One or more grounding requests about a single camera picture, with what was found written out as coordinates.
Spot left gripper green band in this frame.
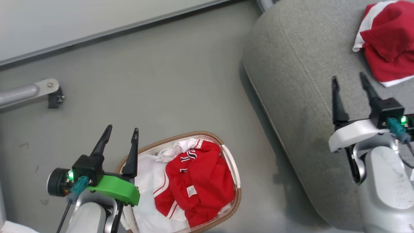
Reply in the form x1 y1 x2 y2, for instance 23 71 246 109
72 125 140 206

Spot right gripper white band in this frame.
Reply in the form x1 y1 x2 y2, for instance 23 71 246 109
328 72 405 153

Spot woven laundry basket white lining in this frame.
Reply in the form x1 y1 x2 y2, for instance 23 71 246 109
115 131 242 233

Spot white jersey red stripes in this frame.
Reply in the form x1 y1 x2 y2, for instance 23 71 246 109
120 138 238 233

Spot grey fabric sofa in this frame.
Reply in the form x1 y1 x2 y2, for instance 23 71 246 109
242 0 414 232

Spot red white shirt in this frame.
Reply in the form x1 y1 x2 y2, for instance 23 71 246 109
352 0 414 88

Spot red jersey with label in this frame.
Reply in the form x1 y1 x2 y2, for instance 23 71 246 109
154 139 235 228

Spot grey metal sofa leg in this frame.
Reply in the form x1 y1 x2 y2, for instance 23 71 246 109
257 0 278 12

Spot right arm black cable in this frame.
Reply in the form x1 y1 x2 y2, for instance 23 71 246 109
386 118 414 169

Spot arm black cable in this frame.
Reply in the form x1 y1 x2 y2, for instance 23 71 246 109
56 176 90 233
386 118 414 169

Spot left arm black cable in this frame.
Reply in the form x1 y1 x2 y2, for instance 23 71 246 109
56 176 90 233

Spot black clamp bracket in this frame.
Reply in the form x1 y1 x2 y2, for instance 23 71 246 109
48 87 65 109

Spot silver metal frame leg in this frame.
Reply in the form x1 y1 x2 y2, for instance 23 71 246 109
0 78 60 110

